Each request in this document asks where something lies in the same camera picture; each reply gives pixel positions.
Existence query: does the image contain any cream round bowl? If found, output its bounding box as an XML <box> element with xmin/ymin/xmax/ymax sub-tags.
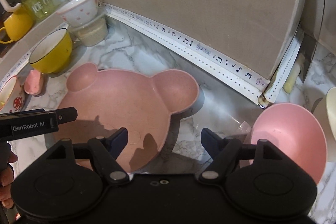
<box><xmin>326</xmin><ymin>87</ymin><xmax>336</xmax><ymax>139</ymax></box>

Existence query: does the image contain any small pink animal dish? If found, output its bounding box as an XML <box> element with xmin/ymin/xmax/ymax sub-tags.
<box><xmin>24</xmin><ymin>69</ymin><xmax>44</xmax><ymax>96</ymax></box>

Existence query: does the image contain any pink round bowl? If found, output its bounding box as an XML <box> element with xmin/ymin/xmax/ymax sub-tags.
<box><xmin>244</xmin><ymin>103</ymin><xmax>327</xmax><ymax>184</ymax></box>

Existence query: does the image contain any person's left hand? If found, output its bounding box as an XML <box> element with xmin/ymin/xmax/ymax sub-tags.
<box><xmin>0</xmin><ymin>143</ymin><xmax>18</xmax><ymax>209</ymax></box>

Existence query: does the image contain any white bowl with pink hearts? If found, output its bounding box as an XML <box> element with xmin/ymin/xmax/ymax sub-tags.
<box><xmin>56</xmin><ymin>0</ymin><xmax>98</xmax><ymax>27</ymax></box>

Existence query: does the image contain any white bowl with red mushroom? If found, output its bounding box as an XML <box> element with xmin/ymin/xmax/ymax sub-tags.
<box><xmin>1</xmin><ymin>76</ymin><xmax>26</xmax><ymax>114</ymax></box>

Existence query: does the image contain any pink bear-shaped plate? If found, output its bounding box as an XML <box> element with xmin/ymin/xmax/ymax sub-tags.
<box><xmin>53</xmin><ymin>63</ymin><xmax>199</xmax><ymax>173</ymax></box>

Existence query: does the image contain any yellow mug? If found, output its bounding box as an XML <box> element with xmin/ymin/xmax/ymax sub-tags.
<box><xmin>1</xmin><ymin>6</ymin><xmax>34</xmax><ymax>44</ymax></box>

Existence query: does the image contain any cleaver with wooden handle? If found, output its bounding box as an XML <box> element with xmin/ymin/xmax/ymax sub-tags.
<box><xmin>299</xmin><ymin>0</ymin><xmax>326</xmax><ymax>81</ymax></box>

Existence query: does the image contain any yellow bowl with dark rim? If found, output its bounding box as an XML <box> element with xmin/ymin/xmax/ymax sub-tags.
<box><xmin>29</xmin><ymin>28</ymin><xmax>73</xmax><ymax>74</ymax></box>

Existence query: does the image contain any white music-note edge strip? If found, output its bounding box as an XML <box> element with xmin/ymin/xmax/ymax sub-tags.
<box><xmin>0</xmin><ymin>1</ymin><xmax>305</xmax><ymax>110</ymax></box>

